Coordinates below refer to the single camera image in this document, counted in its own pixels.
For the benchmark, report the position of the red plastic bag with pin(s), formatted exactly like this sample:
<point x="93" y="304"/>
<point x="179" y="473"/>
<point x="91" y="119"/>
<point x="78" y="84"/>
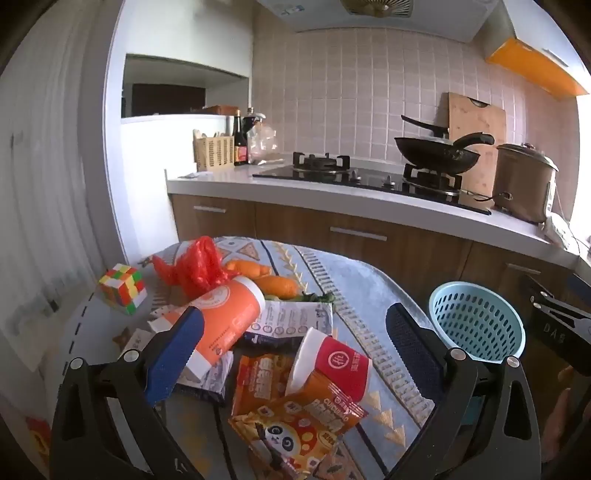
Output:
<point x="198" y="267"/>

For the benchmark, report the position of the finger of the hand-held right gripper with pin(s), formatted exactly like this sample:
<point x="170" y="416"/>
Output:
<point x="542" y="300"/>

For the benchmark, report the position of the black spatula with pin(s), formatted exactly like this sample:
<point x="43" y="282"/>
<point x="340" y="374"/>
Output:
<point x="422" y="125"/>

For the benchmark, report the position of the dark soy sauce bottle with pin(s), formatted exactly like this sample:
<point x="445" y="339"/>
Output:
<point x="240" y="147"/>

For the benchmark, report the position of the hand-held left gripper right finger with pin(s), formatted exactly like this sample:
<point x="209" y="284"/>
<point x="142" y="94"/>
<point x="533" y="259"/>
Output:
<point x="411" y="337"/>

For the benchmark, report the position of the white paper sheet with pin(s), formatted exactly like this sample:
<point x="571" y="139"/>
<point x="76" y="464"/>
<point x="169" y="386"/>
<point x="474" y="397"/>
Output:
<point x="194" y="175"/>

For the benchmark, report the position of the colourful puzzle cube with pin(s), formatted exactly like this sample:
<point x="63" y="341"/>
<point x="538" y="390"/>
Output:
<point x="122" y="288"/>

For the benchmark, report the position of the wooden kitchen base cabinet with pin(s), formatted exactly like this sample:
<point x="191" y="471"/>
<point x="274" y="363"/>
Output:
<point x="300" y="230"/>

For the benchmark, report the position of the green leafy vegetable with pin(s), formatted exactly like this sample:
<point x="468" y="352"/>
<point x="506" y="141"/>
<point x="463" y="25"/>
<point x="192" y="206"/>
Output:
<point x="318" y="297"/>

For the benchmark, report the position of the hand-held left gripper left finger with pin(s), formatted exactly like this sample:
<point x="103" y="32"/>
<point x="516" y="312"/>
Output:
<point x="175" y="360"/>

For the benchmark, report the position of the orange snack packet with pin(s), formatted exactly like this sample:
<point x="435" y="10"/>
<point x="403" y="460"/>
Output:
<point x="258" y="383"/>

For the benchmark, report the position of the orange wall cabinet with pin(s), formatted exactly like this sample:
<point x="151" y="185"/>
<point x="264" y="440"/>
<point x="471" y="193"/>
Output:
<point x="535" y="64"/>

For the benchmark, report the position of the light blue plastic basket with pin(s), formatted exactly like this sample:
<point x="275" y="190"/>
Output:
<point x="480" y="318"/>

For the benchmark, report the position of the white range hood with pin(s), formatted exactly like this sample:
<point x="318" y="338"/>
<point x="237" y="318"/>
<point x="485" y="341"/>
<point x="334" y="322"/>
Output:
<point x="392" y="18"/>

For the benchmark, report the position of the beige utensil basket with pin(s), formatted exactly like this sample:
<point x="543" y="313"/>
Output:
<point x="212" y="152"/>

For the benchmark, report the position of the red paper cup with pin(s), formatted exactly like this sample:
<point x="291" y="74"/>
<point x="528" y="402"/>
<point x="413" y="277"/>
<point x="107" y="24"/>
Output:
<point x="341" y="364"/>

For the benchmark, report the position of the small white paper box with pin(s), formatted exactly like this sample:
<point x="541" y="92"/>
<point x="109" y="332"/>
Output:
<point x="161" y="324"/>

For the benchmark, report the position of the panda print snack packet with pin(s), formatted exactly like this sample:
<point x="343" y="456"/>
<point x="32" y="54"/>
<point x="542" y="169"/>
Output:
<point x="295" y="429"/>

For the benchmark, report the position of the orange carrot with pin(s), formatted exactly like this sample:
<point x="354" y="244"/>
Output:
<point x="277" y="285"/>
<point x="244" y="267"/>

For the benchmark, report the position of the wooden cutting board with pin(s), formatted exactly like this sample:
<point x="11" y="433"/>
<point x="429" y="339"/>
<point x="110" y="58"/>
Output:
<point x="480" y="115"/>

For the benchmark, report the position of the black wok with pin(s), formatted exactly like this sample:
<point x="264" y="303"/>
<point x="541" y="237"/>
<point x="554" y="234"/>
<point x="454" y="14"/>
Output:
<point x="434" y="154"/>

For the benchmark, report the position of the brown rice cooker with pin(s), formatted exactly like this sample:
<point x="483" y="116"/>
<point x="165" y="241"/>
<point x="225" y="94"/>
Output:
<point x="521" y="184"/>

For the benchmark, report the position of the clear plastic bag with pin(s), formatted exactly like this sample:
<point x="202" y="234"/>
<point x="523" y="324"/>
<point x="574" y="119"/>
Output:
<point x="268" y="145"/>

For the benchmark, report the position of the white blue printed packet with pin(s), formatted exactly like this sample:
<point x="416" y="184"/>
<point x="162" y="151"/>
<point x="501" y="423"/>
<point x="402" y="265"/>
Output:
<point x="291" y="321"/>
<point x="212" y="383"/>

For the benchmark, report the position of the tall orange paper cup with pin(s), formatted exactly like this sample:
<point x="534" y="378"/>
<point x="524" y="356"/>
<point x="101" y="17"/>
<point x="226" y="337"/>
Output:
<point x="226" y="309"/>

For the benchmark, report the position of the black gas stove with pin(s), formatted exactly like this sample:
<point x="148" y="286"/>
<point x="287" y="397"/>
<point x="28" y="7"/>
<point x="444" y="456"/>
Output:
<point x="369" y="177"/>

